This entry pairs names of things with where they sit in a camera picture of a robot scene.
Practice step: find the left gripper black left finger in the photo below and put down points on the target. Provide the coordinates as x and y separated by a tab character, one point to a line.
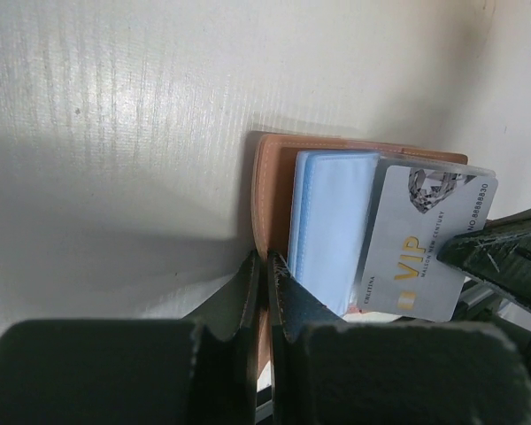
201	369

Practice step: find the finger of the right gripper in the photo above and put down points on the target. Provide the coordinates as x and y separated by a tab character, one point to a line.
498	256

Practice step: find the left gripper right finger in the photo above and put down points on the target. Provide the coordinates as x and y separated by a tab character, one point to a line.
329	371

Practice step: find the silver VIP card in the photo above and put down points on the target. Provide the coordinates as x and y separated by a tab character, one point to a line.
417	206

